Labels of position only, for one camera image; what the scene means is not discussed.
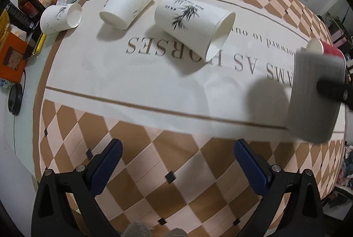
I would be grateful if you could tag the black round lid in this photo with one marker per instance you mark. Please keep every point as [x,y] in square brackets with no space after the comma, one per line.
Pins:
[15,99]

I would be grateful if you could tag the grey knit cloth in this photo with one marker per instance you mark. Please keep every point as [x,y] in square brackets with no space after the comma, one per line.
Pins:
[143,229]

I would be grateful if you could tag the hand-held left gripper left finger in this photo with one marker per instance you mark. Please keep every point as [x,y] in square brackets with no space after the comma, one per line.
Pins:
[109,161]

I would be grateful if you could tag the large white bamboo-print paper cup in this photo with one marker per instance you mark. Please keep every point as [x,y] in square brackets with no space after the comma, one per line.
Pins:
[179,19]

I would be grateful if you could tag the yellow pen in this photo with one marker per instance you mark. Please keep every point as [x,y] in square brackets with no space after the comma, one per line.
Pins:
[40,44]

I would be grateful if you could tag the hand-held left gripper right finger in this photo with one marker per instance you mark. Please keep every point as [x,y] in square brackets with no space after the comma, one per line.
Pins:
[248,164]

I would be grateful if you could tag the dark glass bottle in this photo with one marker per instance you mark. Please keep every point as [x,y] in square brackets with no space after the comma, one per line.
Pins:
[27,4]

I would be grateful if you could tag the yellow packet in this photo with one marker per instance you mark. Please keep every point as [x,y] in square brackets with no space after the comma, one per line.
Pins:
[4,26]

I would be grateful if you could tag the small white bamboo-print paper cup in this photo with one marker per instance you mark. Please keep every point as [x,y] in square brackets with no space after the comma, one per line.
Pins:
[53,19]

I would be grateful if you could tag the red paper cup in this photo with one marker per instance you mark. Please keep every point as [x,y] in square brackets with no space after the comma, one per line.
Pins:
[331,50]

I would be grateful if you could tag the orange box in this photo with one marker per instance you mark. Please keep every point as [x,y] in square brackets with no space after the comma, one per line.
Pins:
[11,56]

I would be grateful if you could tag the brown checkered printed table mat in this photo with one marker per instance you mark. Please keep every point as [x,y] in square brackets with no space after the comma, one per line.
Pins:
[138,82]

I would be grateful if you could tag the black box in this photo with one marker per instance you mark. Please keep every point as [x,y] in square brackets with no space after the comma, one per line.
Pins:
[20,19]

